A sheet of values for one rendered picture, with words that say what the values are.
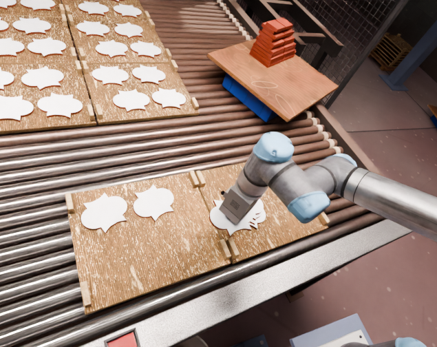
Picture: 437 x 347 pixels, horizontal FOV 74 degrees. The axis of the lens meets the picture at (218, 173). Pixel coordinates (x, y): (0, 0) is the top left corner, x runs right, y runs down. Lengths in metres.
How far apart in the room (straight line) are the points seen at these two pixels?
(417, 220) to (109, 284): 0.71
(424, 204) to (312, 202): 0.20
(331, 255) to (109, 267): 0.73
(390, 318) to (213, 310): 1.76
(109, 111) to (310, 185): 0.85
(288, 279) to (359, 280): 1.46
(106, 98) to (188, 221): 0.61
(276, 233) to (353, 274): 1.45
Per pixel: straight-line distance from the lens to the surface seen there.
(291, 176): 0.60
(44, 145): 1.13
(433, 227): 0.64
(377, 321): 2.41
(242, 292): 0.93
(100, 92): 1.30
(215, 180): 1.06
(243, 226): 0.83
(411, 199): 0.65
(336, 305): 2.25
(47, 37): 1.59
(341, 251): 1.18
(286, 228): 1.06
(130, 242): 0.90
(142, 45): 1.60
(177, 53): 1.67
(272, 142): 0.60
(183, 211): 0.96
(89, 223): 0.92
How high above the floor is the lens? 1.76
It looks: 49 degrees down
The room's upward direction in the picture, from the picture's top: 25 degrees clockwise
